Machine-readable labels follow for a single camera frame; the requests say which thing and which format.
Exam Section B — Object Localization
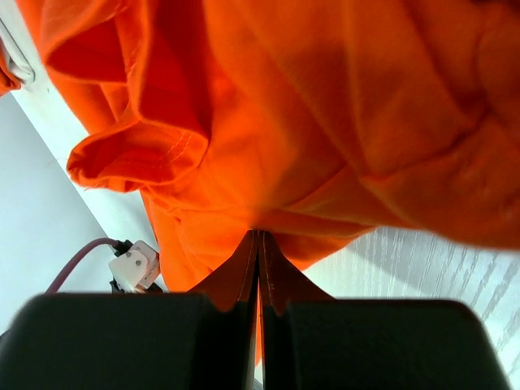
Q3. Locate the orange t shirt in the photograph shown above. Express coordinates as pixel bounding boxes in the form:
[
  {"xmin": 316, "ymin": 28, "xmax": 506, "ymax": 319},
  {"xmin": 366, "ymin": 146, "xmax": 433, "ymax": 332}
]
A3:
[
  {"xmin": 18, "ymin": 1, "xmax": 519, "ymax": 291},
  {"xmin": 0, "ymin": 52, "xmax": 21, "ymax": 97}
]

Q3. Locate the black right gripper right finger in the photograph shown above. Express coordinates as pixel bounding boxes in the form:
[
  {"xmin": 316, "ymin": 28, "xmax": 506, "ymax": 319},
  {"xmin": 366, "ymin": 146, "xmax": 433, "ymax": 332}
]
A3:
[{"xmin": 258, "ymin": 232, "xmax": 509, "ymax": 389}]

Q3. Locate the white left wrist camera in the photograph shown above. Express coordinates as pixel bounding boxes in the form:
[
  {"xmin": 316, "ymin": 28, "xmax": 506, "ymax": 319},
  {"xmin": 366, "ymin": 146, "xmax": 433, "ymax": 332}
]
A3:
[{"xmin": 108, "ymin": 240, "xmax": 162, "ymax": 293}]

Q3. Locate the folded white t shirt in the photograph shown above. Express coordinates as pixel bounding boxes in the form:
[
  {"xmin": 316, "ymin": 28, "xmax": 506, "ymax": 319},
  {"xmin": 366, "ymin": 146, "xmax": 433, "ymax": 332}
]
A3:
[{"xmin": 1, "ymin": 1, "xmax": 36, "ymax": 86}]

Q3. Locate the folded orange t shirt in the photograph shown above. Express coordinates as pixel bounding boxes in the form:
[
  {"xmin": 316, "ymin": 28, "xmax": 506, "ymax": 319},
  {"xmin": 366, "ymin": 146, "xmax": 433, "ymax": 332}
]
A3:
[{"xmin": 0, "ymin": 52, "xmax": 21, "ymax": 97}]

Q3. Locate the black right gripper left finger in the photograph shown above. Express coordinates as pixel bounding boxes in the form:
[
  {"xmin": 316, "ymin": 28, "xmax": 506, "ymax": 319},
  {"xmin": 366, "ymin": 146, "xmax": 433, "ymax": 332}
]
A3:
[{"xmin": 1, "ymin": 232, "xmax": 258, "ymax": 389}]

